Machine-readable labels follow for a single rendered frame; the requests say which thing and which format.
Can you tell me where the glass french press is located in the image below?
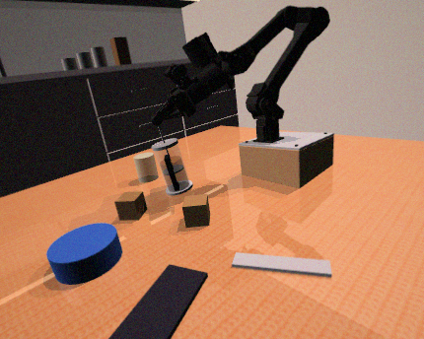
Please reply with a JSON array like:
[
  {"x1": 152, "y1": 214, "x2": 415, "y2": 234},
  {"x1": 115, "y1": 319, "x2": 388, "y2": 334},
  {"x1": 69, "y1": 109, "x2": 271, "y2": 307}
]
[{"x1": 151, "y1": 114, "x2": 193, "y2": 195}]

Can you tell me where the dark grey cylinder with cream top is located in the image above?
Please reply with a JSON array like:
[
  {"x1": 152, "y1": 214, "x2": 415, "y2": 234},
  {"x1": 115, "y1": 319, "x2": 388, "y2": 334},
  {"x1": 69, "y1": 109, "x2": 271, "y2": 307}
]
[{"x1": 133, "y1": 153, "x2": 159, "y2": 182}]

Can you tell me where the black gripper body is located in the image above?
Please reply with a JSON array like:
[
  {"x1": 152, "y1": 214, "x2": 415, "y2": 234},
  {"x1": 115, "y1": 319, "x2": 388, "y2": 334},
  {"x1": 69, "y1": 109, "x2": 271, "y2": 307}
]
[{"x1": 169, "y1": 74, "x2": 211, "y2": 117}]

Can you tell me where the white flat bar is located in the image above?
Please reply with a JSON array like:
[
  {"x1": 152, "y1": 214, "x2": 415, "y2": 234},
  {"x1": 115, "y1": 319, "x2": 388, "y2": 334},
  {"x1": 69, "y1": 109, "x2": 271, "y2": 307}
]
[{"x1": 232, "y1": 252, "x2": 332, "y2": 277}]

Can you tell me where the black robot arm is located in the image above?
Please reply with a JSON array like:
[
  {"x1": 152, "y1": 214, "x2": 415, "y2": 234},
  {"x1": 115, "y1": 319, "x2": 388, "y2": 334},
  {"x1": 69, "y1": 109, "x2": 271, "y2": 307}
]
[{"x1": 164, "y1": 5, "x2": 330, "y2": 143}]

